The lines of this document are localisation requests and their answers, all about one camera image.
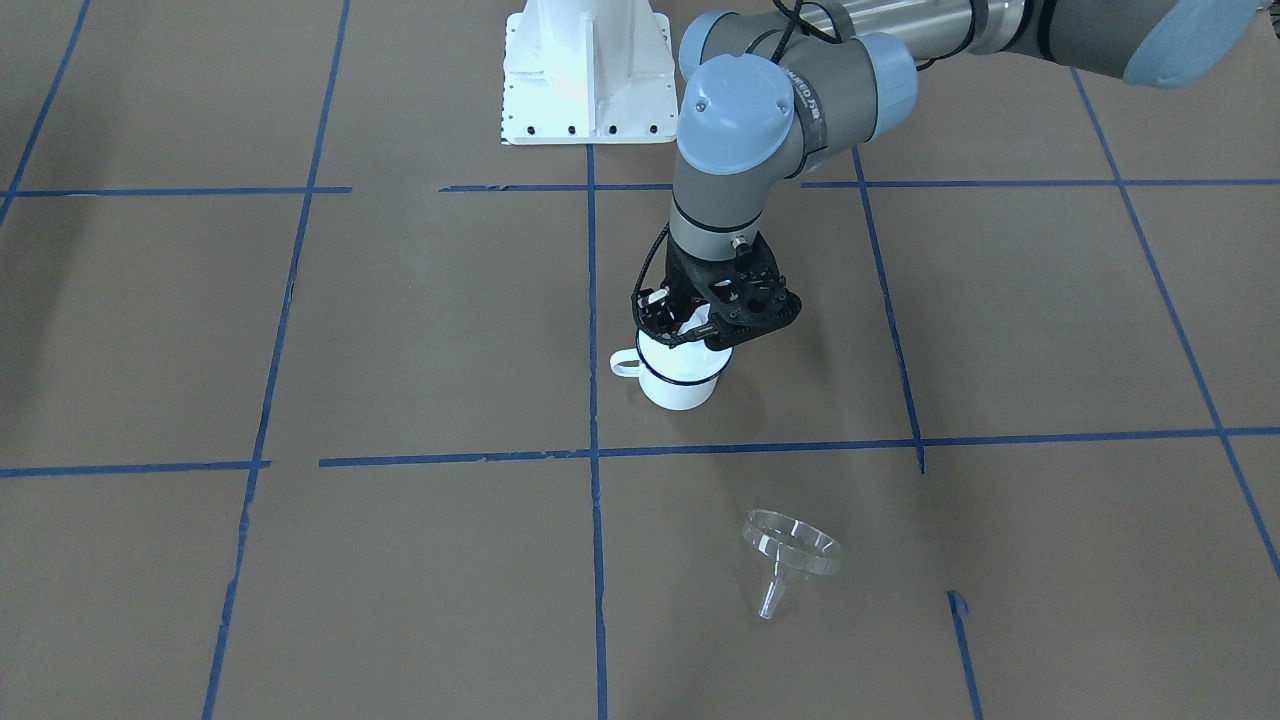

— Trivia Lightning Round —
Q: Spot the clear plastic funnel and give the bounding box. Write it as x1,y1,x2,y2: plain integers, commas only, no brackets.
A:
742,509,846,621

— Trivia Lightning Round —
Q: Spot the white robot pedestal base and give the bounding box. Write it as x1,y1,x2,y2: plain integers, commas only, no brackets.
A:
500,1,678,146

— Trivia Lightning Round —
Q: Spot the white enamel mug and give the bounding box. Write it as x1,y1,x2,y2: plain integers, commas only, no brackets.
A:
609,333,733,411

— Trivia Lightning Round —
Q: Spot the white mug lid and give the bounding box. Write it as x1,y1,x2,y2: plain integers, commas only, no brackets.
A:
632,286,716,348

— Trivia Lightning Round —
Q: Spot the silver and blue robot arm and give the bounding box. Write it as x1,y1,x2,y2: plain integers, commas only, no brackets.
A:
631,1,1258,350

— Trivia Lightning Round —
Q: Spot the brown paper table cover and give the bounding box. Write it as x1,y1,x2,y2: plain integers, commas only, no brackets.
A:
3,1,1277,719

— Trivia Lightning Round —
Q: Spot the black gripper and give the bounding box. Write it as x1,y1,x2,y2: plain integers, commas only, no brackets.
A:
632,241,753,351

